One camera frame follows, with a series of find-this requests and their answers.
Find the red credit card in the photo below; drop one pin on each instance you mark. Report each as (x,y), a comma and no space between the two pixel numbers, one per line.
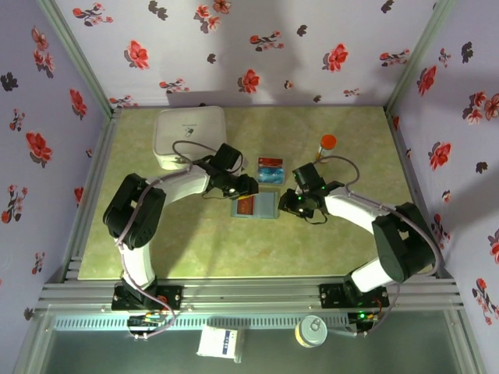
(269,160)
(245,205)

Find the grey-green card holder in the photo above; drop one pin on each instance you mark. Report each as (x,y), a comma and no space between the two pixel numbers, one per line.
(267,204)

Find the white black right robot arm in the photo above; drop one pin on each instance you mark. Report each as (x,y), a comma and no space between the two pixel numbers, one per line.
(351,206)

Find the orange capped clear bottle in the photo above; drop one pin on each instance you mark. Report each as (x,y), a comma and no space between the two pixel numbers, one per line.
(326,150)

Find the white medicine box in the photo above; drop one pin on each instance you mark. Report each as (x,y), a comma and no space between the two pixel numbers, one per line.
(187,128)

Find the yellow tin can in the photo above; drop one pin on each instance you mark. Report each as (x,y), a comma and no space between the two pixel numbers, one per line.
(310,331)

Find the white paper packet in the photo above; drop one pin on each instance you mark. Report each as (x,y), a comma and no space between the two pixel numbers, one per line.
(220,343)

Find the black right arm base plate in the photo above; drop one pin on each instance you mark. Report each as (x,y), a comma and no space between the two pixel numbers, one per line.
(331,296)

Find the aluminium frame cross rail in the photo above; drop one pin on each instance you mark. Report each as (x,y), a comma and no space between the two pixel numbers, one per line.
(253,294)

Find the aluminium frame side rail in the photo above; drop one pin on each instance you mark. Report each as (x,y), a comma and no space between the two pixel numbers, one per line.
(93,191)
(417,195)

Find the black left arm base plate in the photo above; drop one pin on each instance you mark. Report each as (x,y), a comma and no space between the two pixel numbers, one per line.
(171,296)

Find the aluminium frame post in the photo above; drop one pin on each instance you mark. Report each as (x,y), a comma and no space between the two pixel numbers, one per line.
(417,54)
(80,58)

